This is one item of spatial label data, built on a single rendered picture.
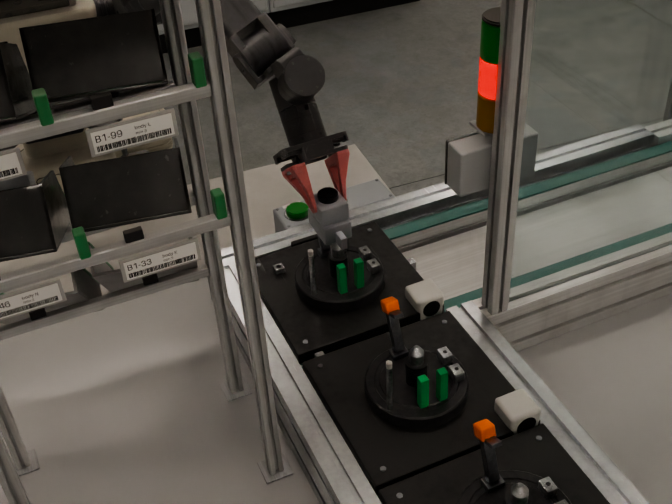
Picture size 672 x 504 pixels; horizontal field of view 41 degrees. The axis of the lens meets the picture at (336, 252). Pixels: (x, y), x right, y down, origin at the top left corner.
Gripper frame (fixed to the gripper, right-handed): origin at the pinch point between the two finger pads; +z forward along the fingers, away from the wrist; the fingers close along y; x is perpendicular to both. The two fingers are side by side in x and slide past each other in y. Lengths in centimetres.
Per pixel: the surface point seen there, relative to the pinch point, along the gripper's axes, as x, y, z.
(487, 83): -23.9, 17.7, -7.6
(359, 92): 239, 103, -50
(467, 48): 250, 165, -57
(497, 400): -18.3, 8.1, 31.9
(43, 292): -28, -41, 1
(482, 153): -18.0, 17.0, 0.5
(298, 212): 24.4, 1.9, -0.8
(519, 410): -20.5, 9.6, 33.7
